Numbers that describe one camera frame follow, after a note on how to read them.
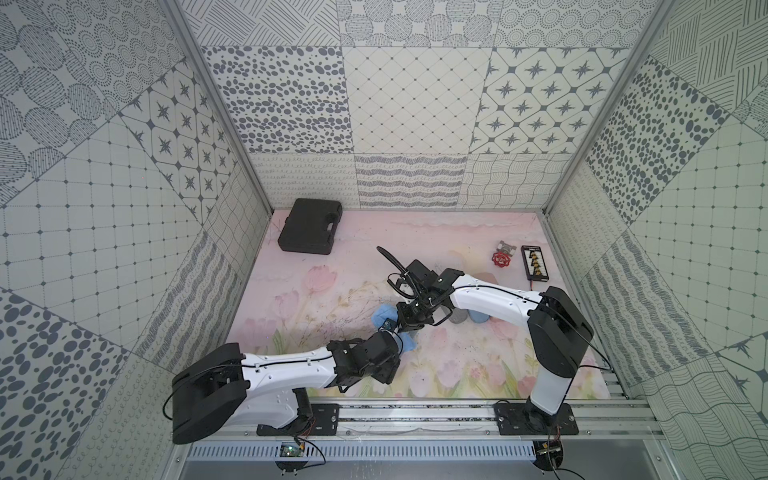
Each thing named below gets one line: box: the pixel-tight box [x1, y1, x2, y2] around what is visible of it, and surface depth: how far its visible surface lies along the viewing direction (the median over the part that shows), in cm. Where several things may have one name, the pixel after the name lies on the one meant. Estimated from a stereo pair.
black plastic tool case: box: [278, 198, 343, 255], surface depth 113 cm
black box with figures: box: [521, 245, 549, 282], surface depth 106 cm
